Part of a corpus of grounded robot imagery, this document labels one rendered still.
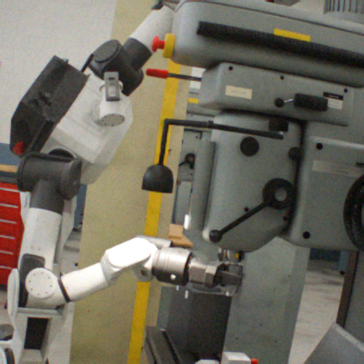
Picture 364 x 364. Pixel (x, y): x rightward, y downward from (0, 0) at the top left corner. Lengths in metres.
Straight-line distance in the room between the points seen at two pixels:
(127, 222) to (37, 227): 1.68
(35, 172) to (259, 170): 0.56
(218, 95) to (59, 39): 9.24
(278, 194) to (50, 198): 0.56
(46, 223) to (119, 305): 1.77
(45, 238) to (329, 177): 0.70
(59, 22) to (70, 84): 8.87
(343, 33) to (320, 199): 0.39
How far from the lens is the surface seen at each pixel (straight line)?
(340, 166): 1.62
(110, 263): 1.69
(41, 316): 2.25
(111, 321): 3.47
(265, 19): 1.57
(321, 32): 1.61
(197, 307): 2.00
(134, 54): 2.03
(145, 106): 3.36
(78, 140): 1.82
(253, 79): 1.55
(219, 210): 1.58
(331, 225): 1.62
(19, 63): 10.72
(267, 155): 1.58
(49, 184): 1.75
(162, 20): 2.07
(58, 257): 2.20
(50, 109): 1.84
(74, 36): 10.72
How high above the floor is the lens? 1.53
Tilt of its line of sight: 3 degrees down
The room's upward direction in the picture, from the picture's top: 8 degrees clockwise
